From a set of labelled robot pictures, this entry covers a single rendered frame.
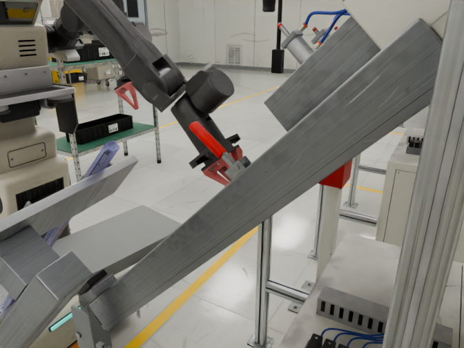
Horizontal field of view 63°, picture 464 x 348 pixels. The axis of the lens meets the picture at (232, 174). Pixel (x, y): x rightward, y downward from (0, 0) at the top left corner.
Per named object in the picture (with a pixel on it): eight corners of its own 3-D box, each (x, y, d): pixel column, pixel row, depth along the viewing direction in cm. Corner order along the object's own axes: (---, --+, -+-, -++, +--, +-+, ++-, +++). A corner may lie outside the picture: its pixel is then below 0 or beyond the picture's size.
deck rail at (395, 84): (107, 331, 72) (88, 305, 73) (114, 324, 74) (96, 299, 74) (469, 76, 30) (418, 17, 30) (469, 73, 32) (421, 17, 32)
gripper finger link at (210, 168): (265, 176, 73) (237, 135, 73) (247, 189, 67) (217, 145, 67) (241, 191, 77) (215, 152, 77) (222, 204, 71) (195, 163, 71)
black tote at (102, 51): (68, 63, 265) (65, 46, 260) (52, 61, 273) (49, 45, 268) (127, 56, 310) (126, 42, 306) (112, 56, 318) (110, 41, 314)
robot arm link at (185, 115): (181, 103, 76) (162, 109, 71) (201, 83, 72) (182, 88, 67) (200, 132, 76) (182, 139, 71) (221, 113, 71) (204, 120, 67)
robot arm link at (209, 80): (162, 73, 75) (139, 90, 68) (196, 33, 67) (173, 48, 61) (204, 117, 77) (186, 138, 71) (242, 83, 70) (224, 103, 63)
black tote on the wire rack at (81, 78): (69, 84, 641) (68, 75, 635) (58, 83, 655) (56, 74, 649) (88, 81, 672) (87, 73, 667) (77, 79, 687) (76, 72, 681)
